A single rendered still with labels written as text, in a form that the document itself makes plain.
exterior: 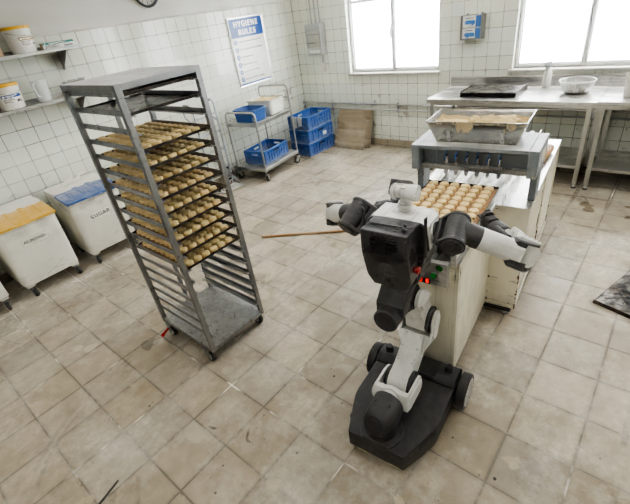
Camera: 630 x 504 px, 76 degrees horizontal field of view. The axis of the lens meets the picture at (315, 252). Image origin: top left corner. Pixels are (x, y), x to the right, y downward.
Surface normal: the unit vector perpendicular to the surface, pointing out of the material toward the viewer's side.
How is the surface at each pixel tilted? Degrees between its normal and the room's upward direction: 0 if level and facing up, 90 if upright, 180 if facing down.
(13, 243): 91
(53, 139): 90
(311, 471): 0
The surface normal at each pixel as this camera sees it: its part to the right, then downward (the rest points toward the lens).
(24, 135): 0.77, 0.25
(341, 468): -0.14, -0.84
